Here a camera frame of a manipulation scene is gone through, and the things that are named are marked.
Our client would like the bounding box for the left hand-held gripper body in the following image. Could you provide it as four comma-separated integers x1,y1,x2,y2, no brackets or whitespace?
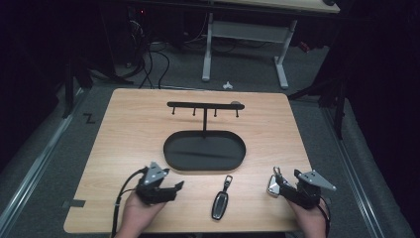
136,161,173,206

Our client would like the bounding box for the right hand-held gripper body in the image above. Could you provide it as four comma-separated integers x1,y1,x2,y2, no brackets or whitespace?
293,169,338,210

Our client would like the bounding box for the person's right hand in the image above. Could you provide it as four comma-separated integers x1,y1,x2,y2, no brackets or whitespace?
286,199,331,238

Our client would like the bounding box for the person's left hand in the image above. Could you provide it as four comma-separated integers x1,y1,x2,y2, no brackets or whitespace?
113,190,166,238

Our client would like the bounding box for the black key rack with tray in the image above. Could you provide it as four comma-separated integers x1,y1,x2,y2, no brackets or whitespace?
162,100,248,173

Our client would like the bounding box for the black car key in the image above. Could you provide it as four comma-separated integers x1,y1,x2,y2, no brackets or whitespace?
211,175,234,221

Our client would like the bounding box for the black tape strip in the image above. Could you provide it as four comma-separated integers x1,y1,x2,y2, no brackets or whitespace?
61,198,87,209

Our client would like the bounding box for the black stand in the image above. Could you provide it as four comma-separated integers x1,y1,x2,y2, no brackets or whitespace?
60,54,94,120
286,63,349,141

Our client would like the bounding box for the white metal desk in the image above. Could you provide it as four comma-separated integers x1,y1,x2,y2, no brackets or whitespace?
201,0,341,90

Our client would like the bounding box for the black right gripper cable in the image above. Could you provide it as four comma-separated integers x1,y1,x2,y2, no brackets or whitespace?
316,194,332,238

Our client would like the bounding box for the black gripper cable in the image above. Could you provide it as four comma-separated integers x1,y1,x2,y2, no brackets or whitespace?
316,194,332,238
110,167,149,238

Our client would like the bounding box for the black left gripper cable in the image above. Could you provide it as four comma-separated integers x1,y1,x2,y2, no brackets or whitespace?
110,167,149,238

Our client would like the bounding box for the metal floor rail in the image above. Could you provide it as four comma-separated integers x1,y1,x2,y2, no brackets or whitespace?
0,88,87,234
321,104,385,238

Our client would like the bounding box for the bundle of black floor cables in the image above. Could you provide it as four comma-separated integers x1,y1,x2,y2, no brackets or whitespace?
124,9,171,90

